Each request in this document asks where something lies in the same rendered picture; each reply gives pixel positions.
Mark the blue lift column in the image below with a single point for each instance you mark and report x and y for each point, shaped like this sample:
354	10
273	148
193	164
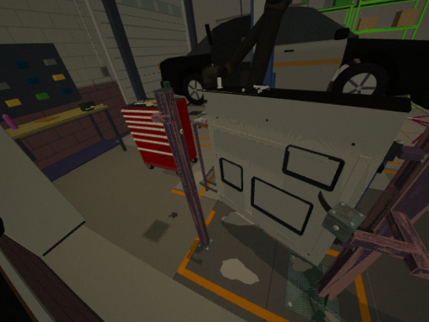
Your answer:
122	47
191	23

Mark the purple cylinder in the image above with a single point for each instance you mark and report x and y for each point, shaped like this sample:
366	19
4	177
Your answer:
10	122

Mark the green hinge plate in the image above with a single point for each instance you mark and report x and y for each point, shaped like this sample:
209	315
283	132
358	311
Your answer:
343	219

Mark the red tool chest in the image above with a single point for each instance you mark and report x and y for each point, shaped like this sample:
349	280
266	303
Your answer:
154	134

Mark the white car door panel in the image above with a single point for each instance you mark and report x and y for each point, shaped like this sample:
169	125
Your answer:
268	141

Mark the thin purple post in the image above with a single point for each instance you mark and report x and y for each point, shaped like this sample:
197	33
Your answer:
200	157

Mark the brown cardboard box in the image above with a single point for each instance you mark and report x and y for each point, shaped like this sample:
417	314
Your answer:
367	23
406	17

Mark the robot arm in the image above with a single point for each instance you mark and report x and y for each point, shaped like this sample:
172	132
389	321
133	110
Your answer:
258	40

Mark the dark pegboard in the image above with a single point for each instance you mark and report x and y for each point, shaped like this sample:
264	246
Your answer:
30	77

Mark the purple rig post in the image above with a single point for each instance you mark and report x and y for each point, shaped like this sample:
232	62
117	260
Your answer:
182	161

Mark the green base plate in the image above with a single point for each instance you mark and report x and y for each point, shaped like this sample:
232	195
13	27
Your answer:
301	291

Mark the floor drain grate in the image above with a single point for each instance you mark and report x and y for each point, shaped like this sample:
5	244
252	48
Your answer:
156	230

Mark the yellow top workbench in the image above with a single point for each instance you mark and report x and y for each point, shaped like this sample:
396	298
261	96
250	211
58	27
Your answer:
60	117

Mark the black and white patrol car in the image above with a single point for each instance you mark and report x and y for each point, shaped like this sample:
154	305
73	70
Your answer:
308	47

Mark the green shelf unit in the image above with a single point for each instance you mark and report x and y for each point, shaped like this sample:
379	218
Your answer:
385	20

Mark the white door latch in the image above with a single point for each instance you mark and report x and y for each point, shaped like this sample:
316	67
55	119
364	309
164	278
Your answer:
260	88

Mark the grey wall switch box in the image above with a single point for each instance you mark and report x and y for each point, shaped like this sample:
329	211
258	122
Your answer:
104	71

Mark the purple rig frame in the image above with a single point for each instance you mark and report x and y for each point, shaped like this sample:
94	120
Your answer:
385	231

